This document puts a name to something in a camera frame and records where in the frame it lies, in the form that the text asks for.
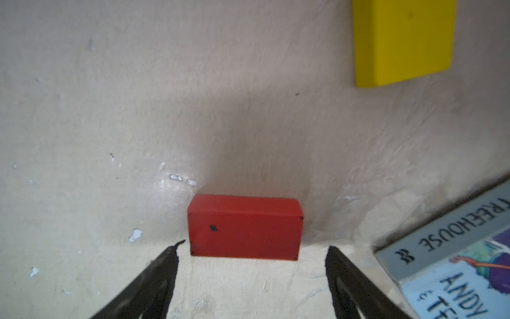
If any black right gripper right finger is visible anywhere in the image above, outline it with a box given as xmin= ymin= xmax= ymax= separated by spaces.
xmin=325 ymin=246 xmax=409 ymax=319

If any yellow rectangular wood block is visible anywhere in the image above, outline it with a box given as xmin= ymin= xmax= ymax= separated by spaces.
xmin=352 ymin=0 xmax=456 ymax=88

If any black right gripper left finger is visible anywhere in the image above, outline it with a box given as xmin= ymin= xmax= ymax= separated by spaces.
xmin=92 ymin=241 xmax=184 ymax=318

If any red wood block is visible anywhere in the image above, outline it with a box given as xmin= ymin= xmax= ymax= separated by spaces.
xmin=187 ymin=194 xmax=304 ymax=261

